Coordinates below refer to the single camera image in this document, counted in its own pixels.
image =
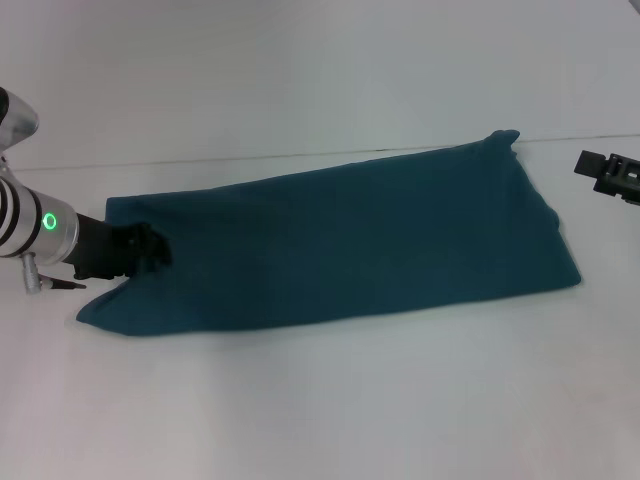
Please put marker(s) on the teal FREE print t-shirt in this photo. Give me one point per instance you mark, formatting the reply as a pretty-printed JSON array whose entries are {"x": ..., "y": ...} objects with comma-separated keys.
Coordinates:
[{"x": 325, "y": 240}]

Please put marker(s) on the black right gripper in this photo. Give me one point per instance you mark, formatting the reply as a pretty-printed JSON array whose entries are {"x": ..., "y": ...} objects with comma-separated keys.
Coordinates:
[{"x": 620, "y": 172}]

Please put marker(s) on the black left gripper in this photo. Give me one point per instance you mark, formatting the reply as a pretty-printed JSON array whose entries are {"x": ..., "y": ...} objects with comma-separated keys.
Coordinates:
[{"x": 105, "y": 247}]

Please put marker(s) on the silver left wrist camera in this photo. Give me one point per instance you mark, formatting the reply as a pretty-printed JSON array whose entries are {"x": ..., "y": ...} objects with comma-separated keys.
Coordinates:
[{"x": 15, "y": 120}]

